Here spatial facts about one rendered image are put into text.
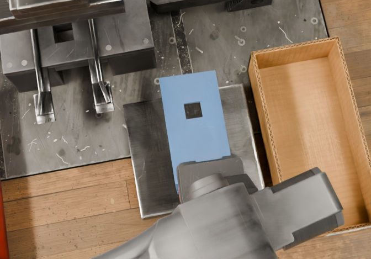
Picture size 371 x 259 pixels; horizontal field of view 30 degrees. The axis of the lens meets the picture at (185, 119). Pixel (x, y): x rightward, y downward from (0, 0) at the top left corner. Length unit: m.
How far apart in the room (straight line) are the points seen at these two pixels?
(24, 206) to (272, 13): 0.45
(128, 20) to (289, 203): 0.43
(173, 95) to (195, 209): 0.34
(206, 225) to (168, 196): 0.41
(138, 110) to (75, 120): 0.09
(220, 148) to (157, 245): 0.33
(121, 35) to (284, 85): 0.24
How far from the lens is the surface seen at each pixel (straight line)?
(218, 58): 1.00
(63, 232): 0.96
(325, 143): 0.97
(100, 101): 0.90
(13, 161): 0.99
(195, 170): 0.69
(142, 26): 0.93
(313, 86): 0.99
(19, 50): 0.94
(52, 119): 0.90
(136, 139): 0.95
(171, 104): 0.84
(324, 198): 0.59
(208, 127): 0.83
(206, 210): 0.53
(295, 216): 0.59
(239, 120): 0.95
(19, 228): 0.97
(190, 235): 0.52
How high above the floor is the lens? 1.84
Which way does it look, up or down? 75 degrees down
